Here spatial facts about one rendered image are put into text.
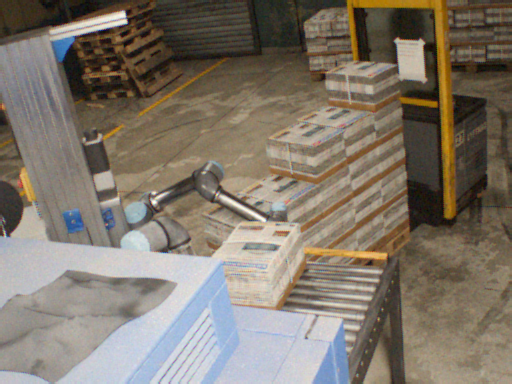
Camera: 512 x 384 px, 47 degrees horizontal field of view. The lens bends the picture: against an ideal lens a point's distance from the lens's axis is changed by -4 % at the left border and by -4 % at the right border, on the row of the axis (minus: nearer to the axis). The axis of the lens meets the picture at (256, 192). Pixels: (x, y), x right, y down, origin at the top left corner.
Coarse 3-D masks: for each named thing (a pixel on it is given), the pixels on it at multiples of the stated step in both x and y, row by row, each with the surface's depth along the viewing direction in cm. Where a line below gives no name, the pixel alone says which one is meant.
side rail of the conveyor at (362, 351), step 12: (396, 264) 264; (384, 276) 257; (396, 276) 265; (384, 288) 250; (396, 288) 266; (372, 300) 244; (384, 300) 245; (372, 312) 237; (384, 312) 246; (372, 324) 230; (360, 336) 225; (372, 336) 228; (360, 348) 219; (372, 348) 229; (348, 360) 215; (360, 360) 214; (360, 372) 214
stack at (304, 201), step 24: (360, 168) 369; (240, 192) 352; (264, 192) 346; (288, 192) 341; (312, 192) 341; (336, 192) 357; (216, 216) 329; (288, 216) 332; (312, 216) 345; (336, 216) 361; (360, 216) 378; (216, 240) 335; (312, 240) 349; (360, 240) 384; (360, 264) 391
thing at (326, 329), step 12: (312, 324) 120; (324, 324) 119; (336, 324) 118; (300, 336) 117; (312, 336) 116; (324, 336) 115; (336, 336) 116; (336, 348) 116; (336, 360) 117; (336, 372) 117; (348, 372) 125
